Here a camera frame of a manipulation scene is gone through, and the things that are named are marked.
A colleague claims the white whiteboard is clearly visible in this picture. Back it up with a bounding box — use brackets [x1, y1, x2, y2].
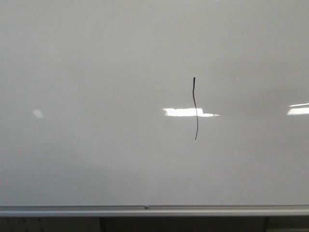
[0, 0, 309, 206]

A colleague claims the aluminium whiteboard tray rail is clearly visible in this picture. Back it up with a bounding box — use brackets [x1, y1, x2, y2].
[0, 204, 309, 217]

